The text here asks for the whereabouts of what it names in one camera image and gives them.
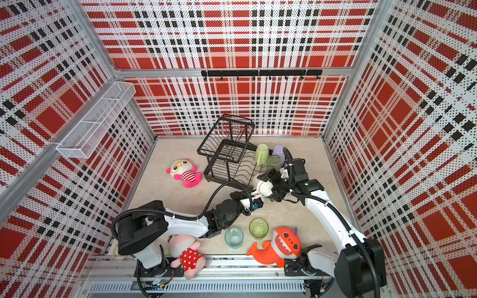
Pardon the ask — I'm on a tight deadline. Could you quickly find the white mug red interior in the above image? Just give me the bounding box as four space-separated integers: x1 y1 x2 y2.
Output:
251 175 273 197

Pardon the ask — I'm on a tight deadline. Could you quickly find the short green glass cup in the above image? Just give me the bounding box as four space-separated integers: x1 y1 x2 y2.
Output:
248 217 269 240

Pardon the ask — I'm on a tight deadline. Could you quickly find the black wall hook rail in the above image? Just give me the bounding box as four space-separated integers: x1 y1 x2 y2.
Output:
201 69 323 79

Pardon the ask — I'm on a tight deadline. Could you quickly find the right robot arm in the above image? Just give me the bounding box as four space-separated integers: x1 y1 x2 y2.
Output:
260 148 387 298

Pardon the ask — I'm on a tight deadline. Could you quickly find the lavender plastic cup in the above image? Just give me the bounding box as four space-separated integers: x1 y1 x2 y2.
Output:
273 145 286 168

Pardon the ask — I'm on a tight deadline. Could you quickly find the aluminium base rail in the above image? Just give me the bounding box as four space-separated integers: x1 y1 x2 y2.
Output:
81 254 392 298

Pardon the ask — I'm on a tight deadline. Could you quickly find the white mug green handle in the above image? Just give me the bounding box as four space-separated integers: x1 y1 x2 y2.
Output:
255 144 270 166

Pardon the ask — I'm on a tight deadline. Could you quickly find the pink bear plush toy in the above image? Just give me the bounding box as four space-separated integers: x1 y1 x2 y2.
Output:
168 235 206 280

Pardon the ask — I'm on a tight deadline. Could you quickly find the white wire wall basket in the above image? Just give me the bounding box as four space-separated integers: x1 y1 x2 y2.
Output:
57 81 135 159

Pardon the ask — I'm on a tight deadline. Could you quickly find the black wire dish rack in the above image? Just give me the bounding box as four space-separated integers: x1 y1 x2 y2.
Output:
197 114 267 192

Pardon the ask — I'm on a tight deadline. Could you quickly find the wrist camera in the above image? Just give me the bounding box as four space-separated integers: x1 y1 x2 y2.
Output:
239 197 264 216
280 166 292 181

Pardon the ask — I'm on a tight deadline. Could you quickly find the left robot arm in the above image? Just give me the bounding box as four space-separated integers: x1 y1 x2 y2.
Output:
111 182 263 278

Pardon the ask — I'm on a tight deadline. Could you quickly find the yellow pink owl plush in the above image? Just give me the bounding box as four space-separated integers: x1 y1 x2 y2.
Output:
166 159 202 188

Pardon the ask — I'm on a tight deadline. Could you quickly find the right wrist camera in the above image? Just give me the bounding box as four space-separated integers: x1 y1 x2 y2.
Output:
280 166 292 181

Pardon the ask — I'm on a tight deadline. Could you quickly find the teal glass cup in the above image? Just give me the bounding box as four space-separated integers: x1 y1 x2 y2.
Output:
224 227 244 249

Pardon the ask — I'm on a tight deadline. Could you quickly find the red shark plush toy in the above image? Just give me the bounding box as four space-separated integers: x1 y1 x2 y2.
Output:
247 227 302 268

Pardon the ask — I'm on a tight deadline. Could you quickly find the tall green glass cup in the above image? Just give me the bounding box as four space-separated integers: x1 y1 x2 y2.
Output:
267 155 281 172

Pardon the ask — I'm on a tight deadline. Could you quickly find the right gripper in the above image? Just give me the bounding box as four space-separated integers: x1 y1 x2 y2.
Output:
257 169 294 202

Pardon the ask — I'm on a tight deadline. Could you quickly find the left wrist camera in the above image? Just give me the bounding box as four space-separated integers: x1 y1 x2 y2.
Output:
239 197 264 216

